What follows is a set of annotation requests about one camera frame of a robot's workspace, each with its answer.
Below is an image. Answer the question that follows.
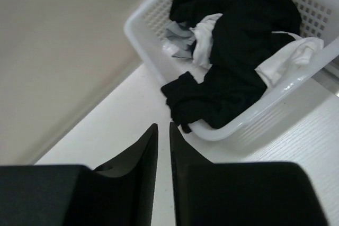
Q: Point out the white plastic laundry basket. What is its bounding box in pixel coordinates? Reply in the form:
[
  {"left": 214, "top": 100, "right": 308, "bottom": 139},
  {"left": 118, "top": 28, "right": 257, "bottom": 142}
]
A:
[{"left": 124, "top": 0, "right": 338, "bottom": 141}]

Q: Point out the white tank top in basket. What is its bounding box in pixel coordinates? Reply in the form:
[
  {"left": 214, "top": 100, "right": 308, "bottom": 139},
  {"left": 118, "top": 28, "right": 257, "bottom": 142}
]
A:
[{"left": 190, "top": 13, "right": 324, "bottom": 89}]

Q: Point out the black tank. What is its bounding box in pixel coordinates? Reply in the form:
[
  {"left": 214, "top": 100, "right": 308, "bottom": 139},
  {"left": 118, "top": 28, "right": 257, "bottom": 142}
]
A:
[
  {"left": 169, "top": 0, "right": 301, "bottom": 70},
  {"left": 161, "top": 71, "right": 267, "bottom": 133}
]

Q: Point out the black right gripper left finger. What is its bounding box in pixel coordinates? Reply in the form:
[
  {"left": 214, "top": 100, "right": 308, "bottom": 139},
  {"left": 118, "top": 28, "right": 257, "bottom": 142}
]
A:
[{"left": 1, "top": 124, "right": 158, "bottom": 225}]

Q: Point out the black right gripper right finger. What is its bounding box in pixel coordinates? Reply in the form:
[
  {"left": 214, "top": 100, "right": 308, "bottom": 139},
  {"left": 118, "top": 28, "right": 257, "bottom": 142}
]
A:
[{"left": 169, "top": 123, "right": 328, "bottom": 225}]

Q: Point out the black tank top in basket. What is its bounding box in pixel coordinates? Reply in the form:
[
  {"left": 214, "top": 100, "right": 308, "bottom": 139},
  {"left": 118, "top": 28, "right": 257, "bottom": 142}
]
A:
[{"left": 169, "top": 0, "right": 301, "bottom": 70}]

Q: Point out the grey tank top in basket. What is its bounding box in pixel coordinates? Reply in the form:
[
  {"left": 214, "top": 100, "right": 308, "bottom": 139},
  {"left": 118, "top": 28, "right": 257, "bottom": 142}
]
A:
[{"left": 165, "top": 21, "right": 196, "bottom": 59}]

